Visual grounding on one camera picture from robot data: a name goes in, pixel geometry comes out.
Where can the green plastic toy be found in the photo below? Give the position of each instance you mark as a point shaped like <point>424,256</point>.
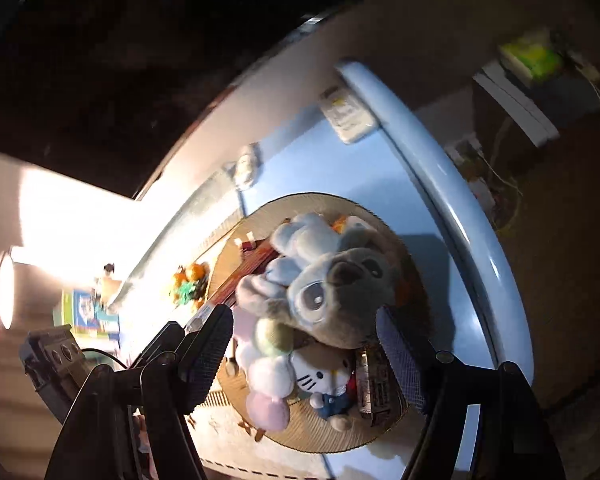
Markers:
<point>190,294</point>

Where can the pink white plush toy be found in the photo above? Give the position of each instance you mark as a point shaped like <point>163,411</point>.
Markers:
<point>267,375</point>

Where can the white remote control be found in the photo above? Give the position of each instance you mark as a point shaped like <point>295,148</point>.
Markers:
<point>347,117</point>

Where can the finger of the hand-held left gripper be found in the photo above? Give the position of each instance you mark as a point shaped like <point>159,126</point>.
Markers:
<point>162,337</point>

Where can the blue patterned woven mat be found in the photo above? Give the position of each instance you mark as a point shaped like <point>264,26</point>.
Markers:
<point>220,440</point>

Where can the woven basket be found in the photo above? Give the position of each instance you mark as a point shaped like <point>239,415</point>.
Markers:
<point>300,437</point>

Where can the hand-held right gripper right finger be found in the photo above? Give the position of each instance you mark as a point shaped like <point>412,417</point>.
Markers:
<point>402,360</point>

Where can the small red white box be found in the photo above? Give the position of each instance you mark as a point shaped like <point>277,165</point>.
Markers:
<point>247,244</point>

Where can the wooden pen holder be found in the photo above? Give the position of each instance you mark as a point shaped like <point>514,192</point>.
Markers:
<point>109,287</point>

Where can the long red packet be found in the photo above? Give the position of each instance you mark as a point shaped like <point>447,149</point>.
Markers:
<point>250,266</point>

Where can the white shelf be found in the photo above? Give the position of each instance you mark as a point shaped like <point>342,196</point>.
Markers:
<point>520,105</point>

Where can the green yellow box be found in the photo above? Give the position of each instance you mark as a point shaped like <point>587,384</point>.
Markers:
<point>530,57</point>

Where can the white cat plush toy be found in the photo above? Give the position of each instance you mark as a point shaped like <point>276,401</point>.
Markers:
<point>315,380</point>

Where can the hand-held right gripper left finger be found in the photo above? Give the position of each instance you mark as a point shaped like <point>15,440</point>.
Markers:
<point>207,355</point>

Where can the light blue plush toy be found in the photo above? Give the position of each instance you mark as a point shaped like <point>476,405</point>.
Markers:
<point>305,235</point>

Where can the white power strip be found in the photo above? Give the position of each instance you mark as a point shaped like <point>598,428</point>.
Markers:
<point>472,175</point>

